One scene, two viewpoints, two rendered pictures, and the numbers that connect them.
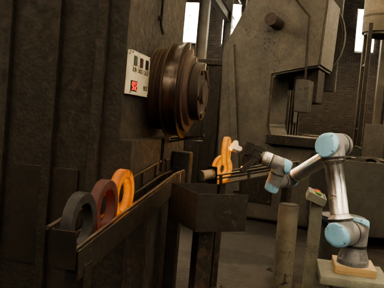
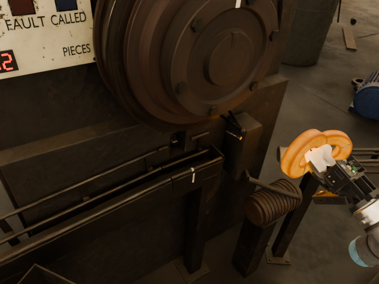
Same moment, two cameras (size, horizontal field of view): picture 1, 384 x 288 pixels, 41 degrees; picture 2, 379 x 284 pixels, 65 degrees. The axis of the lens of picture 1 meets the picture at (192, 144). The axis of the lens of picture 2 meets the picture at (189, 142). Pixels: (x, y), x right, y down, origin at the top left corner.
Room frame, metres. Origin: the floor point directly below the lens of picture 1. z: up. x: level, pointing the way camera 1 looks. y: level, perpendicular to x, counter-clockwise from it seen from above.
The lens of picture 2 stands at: (2.01, -0.39, 1.38)
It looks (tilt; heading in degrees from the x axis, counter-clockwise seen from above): 40 degrees down; 43
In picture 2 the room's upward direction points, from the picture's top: 5 degrees clockwise
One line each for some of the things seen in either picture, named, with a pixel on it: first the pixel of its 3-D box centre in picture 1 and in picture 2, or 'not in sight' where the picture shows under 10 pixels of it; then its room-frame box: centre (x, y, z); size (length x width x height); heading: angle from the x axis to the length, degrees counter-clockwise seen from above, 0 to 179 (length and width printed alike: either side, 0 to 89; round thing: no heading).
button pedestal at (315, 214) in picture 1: (312, 240); not in sight; (3.03, -0.78, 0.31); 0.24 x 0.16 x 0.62; 168
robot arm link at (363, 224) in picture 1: (355, 230); not in sight; (2.47, -0.84, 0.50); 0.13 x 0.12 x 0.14; 135
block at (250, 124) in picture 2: (180, 173); (239, 146); (2.75, 0.05, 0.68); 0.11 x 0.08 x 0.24; 78
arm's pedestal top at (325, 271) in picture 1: (351, 275); not in sight; (2.48, -0.84, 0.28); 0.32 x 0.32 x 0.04; 79
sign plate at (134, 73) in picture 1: (138, 74); (27, 29); (2.20, 0.26, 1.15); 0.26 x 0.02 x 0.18; 168
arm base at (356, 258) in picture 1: (353, 253); not in sight; (2.48, -0.84, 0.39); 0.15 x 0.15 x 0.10
